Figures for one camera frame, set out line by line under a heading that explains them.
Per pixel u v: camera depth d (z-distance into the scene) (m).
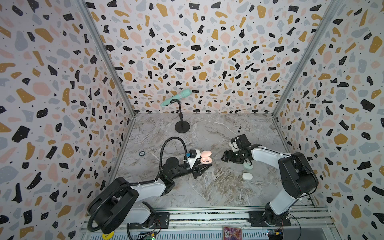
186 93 0.87
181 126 1.13
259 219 0.73
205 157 0.74
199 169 0.68
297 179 0.48
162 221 0.73
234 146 0.86
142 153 0.97
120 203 0.42
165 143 0.59
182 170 0.64
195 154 0.65
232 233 0.70
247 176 0.88
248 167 0.92
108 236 0.69
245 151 0.72
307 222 0.75
